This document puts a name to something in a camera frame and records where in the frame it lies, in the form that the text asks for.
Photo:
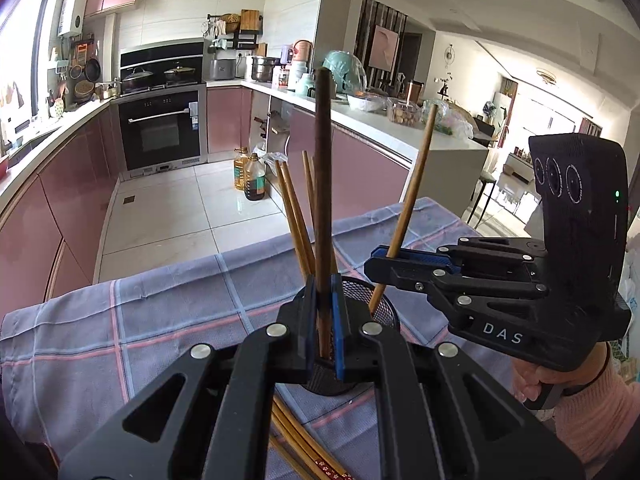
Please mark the round ceiling lamp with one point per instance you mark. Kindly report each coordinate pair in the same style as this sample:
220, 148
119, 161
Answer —
546, 76

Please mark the pink kettle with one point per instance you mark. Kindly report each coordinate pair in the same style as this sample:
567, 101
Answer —
303, 51

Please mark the dark cooking oil bottle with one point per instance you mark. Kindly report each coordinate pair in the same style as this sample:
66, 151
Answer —
255, 182

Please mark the black built-in oven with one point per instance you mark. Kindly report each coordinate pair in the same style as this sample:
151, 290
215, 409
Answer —
162, 132

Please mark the light brown single chopstick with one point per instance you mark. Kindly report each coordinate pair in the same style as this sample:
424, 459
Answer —
412, 190

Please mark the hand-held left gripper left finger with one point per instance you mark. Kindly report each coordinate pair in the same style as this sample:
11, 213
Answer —
312, 320

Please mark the pink base cabinets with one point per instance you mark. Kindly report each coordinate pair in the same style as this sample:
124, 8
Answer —
370, 175
50, 210

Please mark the hanging frying pan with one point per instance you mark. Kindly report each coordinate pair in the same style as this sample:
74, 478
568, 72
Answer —
93, 71

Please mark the pink wall painting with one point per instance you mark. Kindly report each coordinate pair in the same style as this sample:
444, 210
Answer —
384, 46

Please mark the clear snack container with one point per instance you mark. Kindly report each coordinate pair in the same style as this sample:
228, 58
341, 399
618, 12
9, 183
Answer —
404, 114

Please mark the white bowl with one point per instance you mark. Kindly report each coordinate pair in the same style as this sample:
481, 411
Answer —
367, 104

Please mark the mint green appliance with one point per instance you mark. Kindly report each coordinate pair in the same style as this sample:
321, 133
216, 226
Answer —
347, 70

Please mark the white kitchen countertop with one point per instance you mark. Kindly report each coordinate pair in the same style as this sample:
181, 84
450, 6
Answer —
425, 140

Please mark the bundle of wooden chopsticks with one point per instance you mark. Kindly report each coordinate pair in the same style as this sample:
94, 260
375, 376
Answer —
295, 225

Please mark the black mesh utensil holder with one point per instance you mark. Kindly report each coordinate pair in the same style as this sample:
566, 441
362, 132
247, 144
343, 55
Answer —
385, 305

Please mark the white wall water heater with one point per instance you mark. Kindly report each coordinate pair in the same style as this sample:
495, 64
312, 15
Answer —
74, 9

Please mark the white plastic bag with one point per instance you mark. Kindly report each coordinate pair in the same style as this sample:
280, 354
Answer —
275, 164

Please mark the black lidded pot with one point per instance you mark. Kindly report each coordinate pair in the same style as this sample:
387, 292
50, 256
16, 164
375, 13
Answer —
180, 74
136, 81

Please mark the black range hood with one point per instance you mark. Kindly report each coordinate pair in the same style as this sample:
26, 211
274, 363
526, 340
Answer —
160, 55

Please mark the dark brown single chopstick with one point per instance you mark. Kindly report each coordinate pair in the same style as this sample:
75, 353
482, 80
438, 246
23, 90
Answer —
322, 185

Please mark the wall clock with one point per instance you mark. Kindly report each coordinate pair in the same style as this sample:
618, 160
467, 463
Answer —
449, 57

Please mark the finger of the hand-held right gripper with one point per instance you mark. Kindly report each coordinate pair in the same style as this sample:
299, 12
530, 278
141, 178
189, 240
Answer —
475, 285
425, 256

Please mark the copper tumbler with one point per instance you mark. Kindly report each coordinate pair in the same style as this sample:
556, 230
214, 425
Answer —
414, 91

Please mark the large kitchen window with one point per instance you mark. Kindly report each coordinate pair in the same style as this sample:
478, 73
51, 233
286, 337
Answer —
20, 35

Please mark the plastic bag of greens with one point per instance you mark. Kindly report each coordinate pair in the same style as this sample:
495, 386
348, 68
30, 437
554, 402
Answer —
455, 122

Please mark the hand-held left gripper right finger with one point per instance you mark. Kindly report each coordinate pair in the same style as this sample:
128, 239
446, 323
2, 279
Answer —
340, 330

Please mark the black wall rack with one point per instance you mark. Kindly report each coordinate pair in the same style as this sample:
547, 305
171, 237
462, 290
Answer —
240, 40

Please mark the stainless steel pot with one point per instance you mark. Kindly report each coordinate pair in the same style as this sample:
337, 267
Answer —
264, 70

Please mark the silver toaster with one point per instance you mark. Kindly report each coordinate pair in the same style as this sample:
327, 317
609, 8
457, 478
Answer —
222, 70

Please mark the wooden cutting board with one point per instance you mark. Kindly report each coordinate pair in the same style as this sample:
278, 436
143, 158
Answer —
249, 20

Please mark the blue plaid tablecloth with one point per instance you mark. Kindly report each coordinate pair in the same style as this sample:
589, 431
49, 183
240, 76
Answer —
150, 335

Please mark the person's right hand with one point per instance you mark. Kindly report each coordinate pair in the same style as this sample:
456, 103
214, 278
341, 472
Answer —
522, 380

